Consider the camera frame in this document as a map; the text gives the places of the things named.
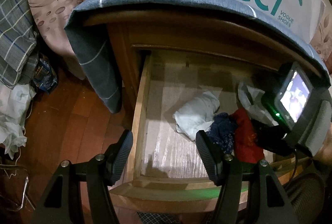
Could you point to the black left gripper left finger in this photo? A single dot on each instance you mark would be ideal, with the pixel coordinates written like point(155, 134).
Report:
point(116, 157)

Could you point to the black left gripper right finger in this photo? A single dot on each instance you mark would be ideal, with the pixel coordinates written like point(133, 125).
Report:
point(211, 156)

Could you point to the white padded bra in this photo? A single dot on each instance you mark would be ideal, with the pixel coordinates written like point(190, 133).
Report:
point(251, 100)

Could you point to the dark blue underwear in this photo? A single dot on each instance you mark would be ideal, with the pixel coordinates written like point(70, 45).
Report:
point(222, 132)

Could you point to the red underwear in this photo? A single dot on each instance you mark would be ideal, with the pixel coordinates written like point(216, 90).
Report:
point(245, 148)

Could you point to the white small underwear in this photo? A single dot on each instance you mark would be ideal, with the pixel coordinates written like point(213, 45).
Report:
point(197, 114)

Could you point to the wooden drawer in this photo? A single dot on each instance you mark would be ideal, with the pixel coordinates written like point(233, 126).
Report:
point(164, 171)

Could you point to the person's right hand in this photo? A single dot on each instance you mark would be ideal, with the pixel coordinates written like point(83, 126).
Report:
point(324, 155)

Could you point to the blue package on floor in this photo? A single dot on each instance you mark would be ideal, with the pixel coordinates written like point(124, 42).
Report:
point(45, 78)

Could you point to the metal clothes hanger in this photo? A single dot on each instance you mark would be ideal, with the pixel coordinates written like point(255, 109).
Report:
point(19, 179)

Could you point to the white crumpled cloth on floor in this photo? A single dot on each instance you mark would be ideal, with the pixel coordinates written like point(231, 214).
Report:
point(14, 106)

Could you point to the wooden nightstand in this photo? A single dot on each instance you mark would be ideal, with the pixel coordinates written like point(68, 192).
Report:
point(133, 34)

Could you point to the grey plaid pillow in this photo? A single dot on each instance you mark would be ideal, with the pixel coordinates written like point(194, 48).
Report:
point(19, 57)

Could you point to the blue grid cloth cover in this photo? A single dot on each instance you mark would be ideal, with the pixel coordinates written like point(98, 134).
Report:
point(92, 47)

